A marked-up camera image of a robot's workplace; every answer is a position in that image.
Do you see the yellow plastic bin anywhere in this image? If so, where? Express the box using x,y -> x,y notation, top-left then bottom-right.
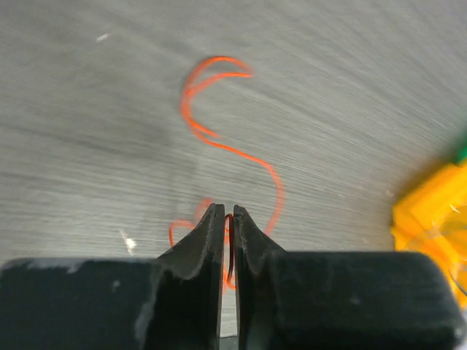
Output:
391,160 -> 466,309

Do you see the near green plastic bin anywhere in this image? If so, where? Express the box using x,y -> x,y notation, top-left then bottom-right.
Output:
449,128 -> 467,163

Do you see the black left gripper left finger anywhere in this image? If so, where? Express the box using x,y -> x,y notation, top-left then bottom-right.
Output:
1,204 -> 225,349

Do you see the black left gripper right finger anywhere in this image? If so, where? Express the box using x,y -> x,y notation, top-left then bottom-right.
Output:
232,206 -> 466,349

